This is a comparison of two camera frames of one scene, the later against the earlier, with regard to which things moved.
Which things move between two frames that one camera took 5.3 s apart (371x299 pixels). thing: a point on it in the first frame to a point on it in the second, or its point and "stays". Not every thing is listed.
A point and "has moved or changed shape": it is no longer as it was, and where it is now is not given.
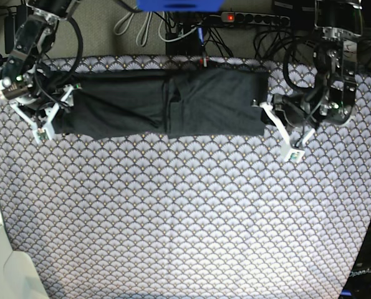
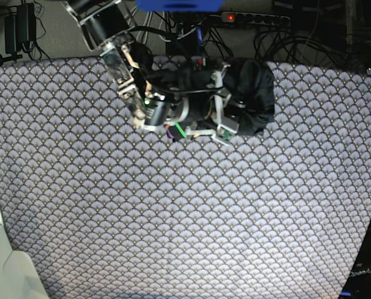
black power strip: x=255 y=18 stays
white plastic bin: x=9 y=273 stays
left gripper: x=37 y=96 to x=201 y=114
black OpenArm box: x=366 y=280 stays
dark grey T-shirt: x=188 y=103 has moved or changed shape
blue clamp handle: x=201 y=35 stays
